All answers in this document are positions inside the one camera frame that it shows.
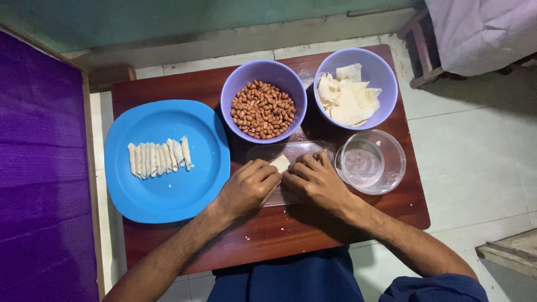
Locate person's left hand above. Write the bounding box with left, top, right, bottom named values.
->
left=212, top=159, right=283, bottom=220

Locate person's right hand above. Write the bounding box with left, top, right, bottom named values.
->
left=281, top=151, right=358, bottom=215

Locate white pastry wrapper piece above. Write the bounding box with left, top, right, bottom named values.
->
left=270, top=154, right=292, bottom=173

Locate clear plastic tray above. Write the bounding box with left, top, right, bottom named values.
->
left=245, top=140, right=336, bottom=208

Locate clear glass bowl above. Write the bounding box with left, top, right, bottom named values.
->
left=334, top=129, right=407, bottom=196

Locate blue plastic plate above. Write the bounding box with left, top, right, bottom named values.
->
left=104, top=99, right=231, bottom=225

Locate heap of brown peanuts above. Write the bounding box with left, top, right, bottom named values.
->
left=230, top=80, right=297, bottom=140

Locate pile of white pastry wrappers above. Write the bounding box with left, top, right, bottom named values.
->
left=317, top=63, right=383, bottom=127

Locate row of rolled pastry sticks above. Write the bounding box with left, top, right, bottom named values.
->
left=127, top=135, right=194, bottom=180

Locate person's blue clothing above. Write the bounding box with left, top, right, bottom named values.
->
left=207, top=247, right=490, bottom=302

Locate purple bowl holding peanuts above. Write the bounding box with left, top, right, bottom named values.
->
left=220, top=60, right=308, bottom=145

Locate purple bowl holding wrappers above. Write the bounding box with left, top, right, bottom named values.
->
left=313, top=47, right=399, bottom=131

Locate grey concrete step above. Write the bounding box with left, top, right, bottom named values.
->
left=475, top=228, right=537, bottom=280

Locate purple mattress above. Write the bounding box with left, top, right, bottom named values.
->
left=0, top=30, right=100, bottom=302

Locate pink bed sheet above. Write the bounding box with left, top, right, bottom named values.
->
left=424, top=0, right=537, bottom=78

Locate wooden frame of purple mattress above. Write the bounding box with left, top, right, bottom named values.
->
left=0, top=23, right=137, bottom=301

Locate brown wooden bed frame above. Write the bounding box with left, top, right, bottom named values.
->
left=396, top=8, right=467, bottom=89

